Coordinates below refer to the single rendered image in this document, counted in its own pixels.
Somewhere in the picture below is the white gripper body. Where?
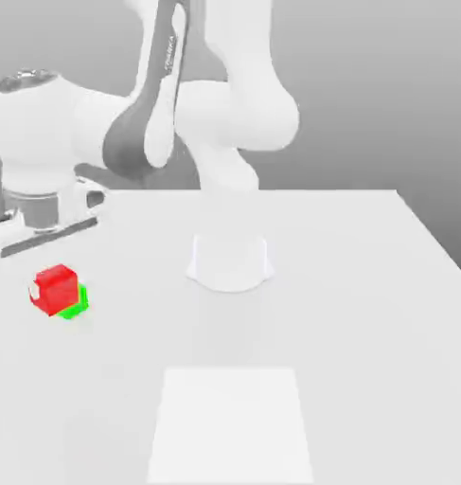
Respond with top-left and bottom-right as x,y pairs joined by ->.
0,210 -> 101,268

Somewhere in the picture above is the small green cube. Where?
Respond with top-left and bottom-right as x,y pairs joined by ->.
57,283 -> 90,321

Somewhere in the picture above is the small red cube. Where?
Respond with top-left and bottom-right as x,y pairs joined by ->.
27,263 -> 80,318

